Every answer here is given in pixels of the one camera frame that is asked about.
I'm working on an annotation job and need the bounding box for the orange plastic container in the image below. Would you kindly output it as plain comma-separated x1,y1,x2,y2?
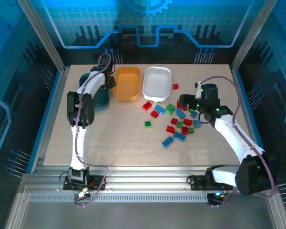
112,66,142,103

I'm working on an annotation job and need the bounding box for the dark teal plastic container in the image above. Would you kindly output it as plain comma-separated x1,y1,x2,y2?
79,73,110,112

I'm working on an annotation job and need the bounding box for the long blue lego brick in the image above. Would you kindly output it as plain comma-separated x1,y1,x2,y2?
173,131,187,142
175,108,186,120
162,136,175,148
154,104,167,115

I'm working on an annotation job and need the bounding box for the white plastic container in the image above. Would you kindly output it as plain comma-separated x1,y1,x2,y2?
142,66,172,102

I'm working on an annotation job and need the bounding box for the blue table side strip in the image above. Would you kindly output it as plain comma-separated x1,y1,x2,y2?
26,70,62,174

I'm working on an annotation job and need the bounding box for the thin black right gripper cable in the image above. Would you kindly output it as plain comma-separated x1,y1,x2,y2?
198,111,212,125

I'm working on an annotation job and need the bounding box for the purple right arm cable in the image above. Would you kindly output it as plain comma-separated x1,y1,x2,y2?
197,75,277,208

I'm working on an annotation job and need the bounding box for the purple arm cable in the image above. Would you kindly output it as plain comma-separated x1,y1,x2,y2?
70,52,113,208
197,75,277,208

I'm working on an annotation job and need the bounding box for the aluminium table side rail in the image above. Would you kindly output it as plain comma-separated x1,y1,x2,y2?
31,67,70,174
230,64,263,167

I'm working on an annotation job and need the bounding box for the aluminium frame post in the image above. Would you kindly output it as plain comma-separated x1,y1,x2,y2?
16,0,70,72
230,0,278,70

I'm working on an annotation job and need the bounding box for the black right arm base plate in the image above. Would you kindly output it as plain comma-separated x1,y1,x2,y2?
189,175,234,191

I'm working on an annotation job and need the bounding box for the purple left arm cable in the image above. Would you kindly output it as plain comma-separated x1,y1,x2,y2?
70,52,113,208

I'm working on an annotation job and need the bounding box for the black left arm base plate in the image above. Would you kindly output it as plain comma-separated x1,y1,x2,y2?
62,175,107,191

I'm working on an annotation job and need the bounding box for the wide aluminium frame rail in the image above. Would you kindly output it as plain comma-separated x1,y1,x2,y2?
20,165,278,194

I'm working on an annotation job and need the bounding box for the grey slotted cable duct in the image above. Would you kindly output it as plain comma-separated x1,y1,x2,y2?
28,193,209,203

